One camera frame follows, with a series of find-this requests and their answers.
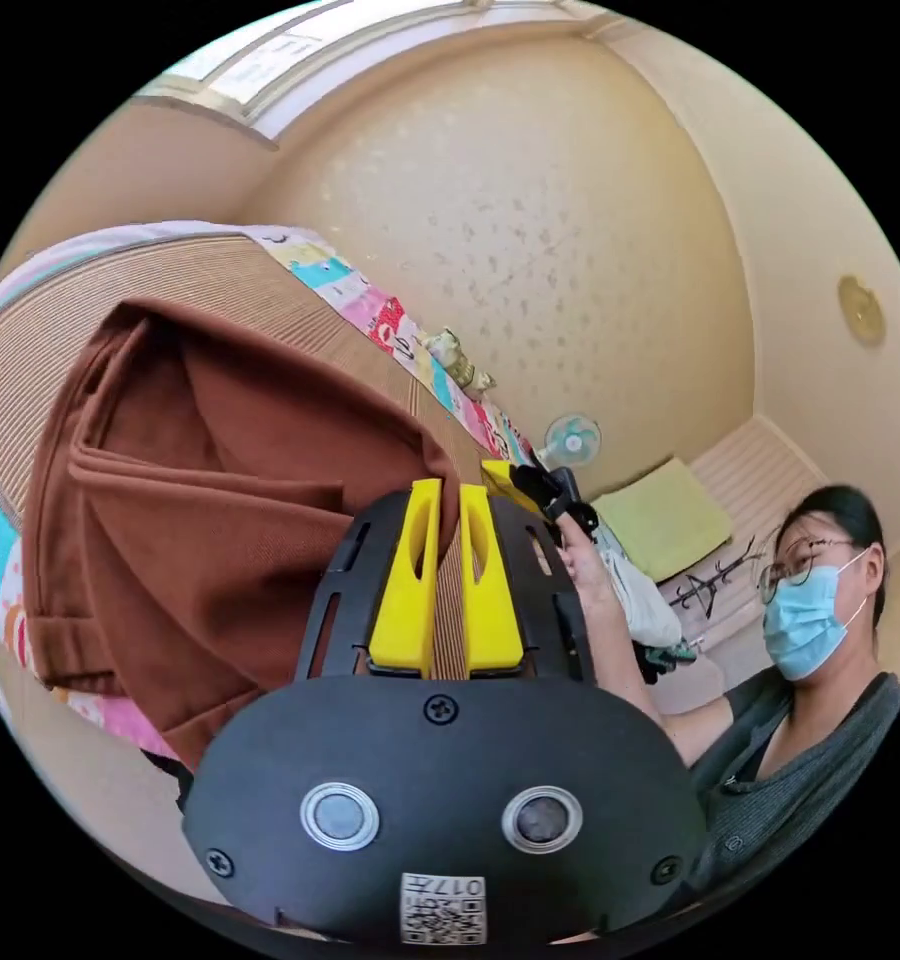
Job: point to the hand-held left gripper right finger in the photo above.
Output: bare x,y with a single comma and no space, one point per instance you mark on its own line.
489,600

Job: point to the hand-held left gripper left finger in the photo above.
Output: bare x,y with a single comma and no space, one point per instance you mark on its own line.
406,592

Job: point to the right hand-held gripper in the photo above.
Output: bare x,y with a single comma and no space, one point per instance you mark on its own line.
562,499

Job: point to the brown pants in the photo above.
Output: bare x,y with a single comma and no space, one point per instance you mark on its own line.
217,525

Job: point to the person's right forearm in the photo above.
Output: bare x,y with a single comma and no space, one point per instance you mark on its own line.
637,675

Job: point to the person's right hand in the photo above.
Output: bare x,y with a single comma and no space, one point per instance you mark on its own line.
586,574

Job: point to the small white fan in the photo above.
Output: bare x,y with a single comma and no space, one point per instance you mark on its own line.
572,441

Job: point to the patterned pillow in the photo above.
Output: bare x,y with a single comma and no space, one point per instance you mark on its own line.
459,361

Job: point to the white plastic bag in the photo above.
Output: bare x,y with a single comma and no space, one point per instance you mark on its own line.
645,600

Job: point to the yellow-green cloth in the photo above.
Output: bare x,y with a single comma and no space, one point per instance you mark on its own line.
664,517

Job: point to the dark coat stand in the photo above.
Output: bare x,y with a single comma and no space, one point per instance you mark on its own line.
709,581

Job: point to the person's body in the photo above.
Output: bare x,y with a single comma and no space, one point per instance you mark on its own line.
802,720

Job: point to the round ceiling lamp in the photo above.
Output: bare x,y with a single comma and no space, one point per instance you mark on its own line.
861,310

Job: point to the window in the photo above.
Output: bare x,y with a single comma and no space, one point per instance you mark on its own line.
270,67

